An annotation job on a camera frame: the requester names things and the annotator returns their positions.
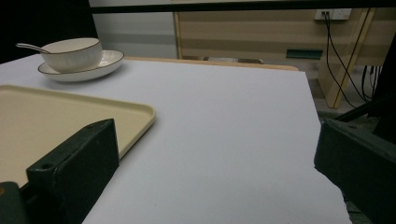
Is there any white wall socket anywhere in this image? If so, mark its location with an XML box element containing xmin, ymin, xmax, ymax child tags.
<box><xmin>314</xmin><ymin>8</ymin><xmax>353</xmax><ymax>21</ymax></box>

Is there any metal spoon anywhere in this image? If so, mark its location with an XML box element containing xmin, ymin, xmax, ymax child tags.
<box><xmin>15</xmin><ymin>42</ymin><xmax>52</xmax><ymax>55</ymax></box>

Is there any black metal stand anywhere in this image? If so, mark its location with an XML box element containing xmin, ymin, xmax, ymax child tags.
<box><xmin>334</xmin><ymin>34</ymin><xmax>396</xmax><ymax>144</ymax></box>

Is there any black cable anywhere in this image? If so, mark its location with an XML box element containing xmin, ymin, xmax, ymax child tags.
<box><xmin>323</xmin><ymin>11</ymin><xmax>358</xmax><ymax>109</ymax></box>
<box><xmin>326</xmin><ymin>11</ymin><xmax>373</xmax><ymax>104</ymax></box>

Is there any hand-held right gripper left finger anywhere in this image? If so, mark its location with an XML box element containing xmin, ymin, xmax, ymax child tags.
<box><xmin>25</xmin><ymin>118</ymin><xmax>120</xmax><ymax>224</ymax></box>

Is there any white ribbed bowl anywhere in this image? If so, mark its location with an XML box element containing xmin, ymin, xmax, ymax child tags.
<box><xmin>39</xmin><ymin>37</ymin><xmax>104</xmax><ymax>75</ymax></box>

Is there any white plate with dark rim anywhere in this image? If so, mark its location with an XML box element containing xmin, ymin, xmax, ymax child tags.
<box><xmin>37</xmin><ymin>49</ymin><xmax>125</xmax><ymax>83</ymax></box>

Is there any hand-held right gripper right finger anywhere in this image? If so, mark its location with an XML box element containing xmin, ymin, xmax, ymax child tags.
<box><xmin>313</xmin><ymin>119</ymin><xmax>396</xmax><ymax>224</ymax></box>

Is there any cream plastic tray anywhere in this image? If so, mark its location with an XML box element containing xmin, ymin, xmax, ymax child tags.
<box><xmin>0</xmin><ymin>84</ymin><xmax>157</xmax><ymax>189</ymax></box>

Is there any wooden cabinet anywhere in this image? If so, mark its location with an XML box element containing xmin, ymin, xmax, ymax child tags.
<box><xmin>173</xmin><ymin>7</ymin><xmax>396</xmax><ymax>110</ymax></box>

